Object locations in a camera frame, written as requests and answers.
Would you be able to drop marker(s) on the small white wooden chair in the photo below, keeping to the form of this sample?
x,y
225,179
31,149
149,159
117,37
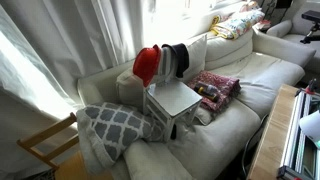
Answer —
x,y
166,98

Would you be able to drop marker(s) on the cream cushion behind chair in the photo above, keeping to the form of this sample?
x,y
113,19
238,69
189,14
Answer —
x,y
130,89

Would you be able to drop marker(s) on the red sequin hat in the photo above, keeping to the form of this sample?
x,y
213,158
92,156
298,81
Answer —
x,y
146,64

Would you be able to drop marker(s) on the cream sofa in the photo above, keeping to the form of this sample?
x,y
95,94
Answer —
x,y
203,150

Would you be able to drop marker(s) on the white curtain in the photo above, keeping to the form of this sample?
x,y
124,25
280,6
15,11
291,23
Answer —
x,y
46,46

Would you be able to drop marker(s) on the black hat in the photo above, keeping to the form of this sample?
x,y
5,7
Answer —
x,y
182,55

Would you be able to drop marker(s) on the grey white patterned pillow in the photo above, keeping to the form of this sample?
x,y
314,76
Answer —
x,y
106,130

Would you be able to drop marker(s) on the red patterned folded cloth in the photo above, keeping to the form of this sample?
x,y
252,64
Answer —
x,y
227,88

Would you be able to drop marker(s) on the floral yellow folded blanket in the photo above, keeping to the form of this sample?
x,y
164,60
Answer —
x,y
239,22

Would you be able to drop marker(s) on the wooden side table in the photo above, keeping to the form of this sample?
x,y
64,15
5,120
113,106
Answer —
x,y
269,152

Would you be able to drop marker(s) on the yellow black bottle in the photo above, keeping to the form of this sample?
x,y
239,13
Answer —
x,y
207,90

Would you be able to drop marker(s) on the grey armchair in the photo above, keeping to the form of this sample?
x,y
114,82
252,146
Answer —
x,y
302,28

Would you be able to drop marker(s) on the white lamp shade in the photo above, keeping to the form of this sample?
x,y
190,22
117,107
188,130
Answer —
x,y
310,126

